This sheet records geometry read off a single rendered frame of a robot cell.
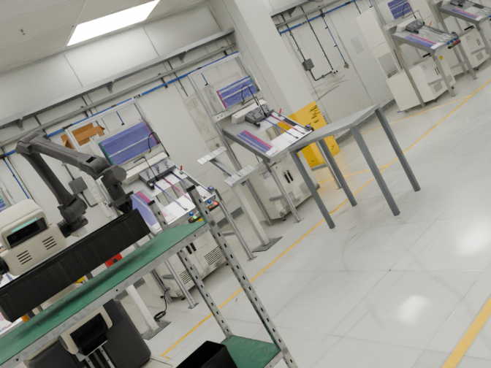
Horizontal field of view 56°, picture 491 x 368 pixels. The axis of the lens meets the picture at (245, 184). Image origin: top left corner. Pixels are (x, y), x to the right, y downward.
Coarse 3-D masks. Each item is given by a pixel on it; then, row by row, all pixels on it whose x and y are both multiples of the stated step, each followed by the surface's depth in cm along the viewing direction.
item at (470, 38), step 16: (416, 0) 794; (432, 0) 771; (448, 0) 779; (464, 0) 793; (416, 16) 807; (432, 16) 788; (448, 16) 812; (464, 16) 751; (480, 16) 754; (448, 32) 779; (464, 32) 796; (480, 32) 742; (464, 48) 775; (480, 48) 754; (448, 64) 808; (464, 64) 788
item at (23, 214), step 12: (24, 204) 214; (36, 204) 215; (0, 216) 208; (12, 216) 208; (24, 216) 209; (36, 216) 211; (0, 228) 203; (12, 228) 204; (24, 228) 209; (36, 228) 214; (0, 240) 210; (12, 240) 207; (24, 240) 212
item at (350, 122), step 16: (368, 112) 360; (320, 128) 418; (336, 128) 361; (352, 128) 345; (384, 128) 374; (304, 144) 381; (320, 144) 423; (368, 160) 348; (400, 160) 378; (304, 176) 398; (336, 176) 428; (384, 192) 352; (320, 208) 403
